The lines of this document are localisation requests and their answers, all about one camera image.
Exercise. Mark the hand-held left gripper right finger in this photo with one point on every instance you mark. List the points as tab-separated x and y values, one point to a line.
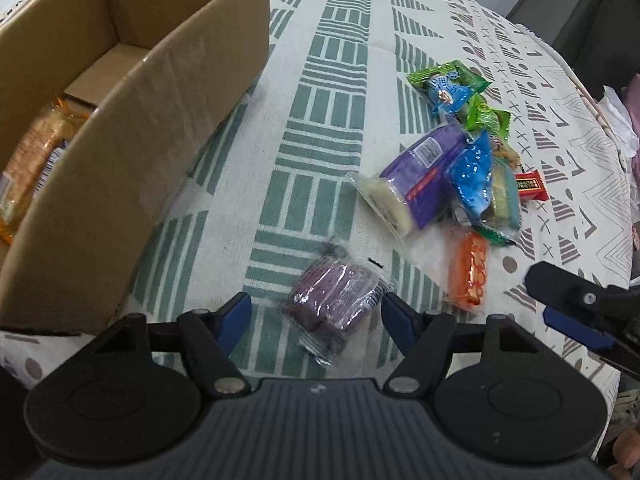
397	317

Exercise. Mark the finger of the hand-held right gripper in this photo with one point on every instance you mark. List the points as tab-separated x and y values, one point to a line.
560	280
575	327

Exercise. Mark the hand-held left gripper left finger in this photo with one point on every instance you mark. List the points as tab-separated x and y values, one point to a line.
237	310

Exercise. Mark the small purple cake packet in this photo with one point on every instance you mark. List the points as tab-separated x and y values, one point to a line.
335	295

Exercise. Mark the orange snack packet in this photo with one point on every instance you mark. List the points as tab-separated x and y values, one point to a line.
470	270

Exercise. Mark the small red candy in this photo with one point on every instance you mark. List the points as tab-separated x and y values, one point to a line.
531	186

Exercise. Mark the teal cake packet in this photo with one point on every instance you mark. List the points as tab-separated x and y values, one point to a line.
502	195

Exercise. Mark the shiny blue snack packet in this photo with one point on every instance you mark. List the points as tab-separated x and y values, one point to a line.
472	175

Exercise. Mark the large purple cake packet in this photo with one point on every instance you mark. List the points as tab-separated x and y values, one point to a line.
425	175

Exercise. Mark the green biscuit packet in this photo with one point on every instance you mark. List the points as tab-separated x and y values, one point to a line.
490	120

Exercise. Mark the brown cardboard box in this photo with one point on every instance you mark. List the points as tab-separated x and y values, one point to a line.
150	135

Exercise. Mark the small blue snack packet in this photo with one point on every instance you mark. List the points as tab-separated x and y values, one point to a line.
450	96

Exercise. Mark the green triangular snack packet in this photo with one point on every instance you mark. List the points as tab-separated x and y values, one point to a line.
462	72

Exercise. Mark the orange bread packet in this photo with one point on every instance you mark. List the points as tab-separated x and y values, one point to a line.
35	160

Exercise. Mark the pink cloth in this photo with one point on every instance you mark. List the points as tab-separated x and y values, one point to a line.
636	165

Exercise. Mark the white cloth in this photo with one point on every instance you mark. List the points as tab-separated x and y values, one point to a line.
620	115

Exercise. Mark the patterned blanket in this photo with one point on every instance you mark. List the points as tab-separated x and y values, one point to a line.
325	110

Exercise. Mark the dark sofa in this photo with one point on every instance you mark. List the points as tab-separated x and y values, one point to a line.
620	20

